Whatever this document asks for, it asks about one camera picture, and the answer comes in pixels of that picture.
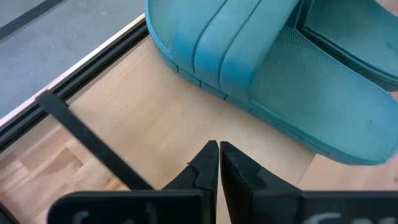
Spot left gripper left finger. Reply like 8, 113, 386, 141
161, 139, 220, 224

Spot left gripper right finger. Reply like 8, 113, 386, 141
220, 141, 304, 224

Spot green rubber slide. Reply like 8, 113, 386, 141
297, 0, 398, 93
144, 0, 398, 166

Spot wooden shelf with black frame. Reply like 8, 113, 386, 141
35, 35, 398, 224

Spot black aluminium table frame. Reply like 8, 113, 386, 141
0, 18, 150, 153

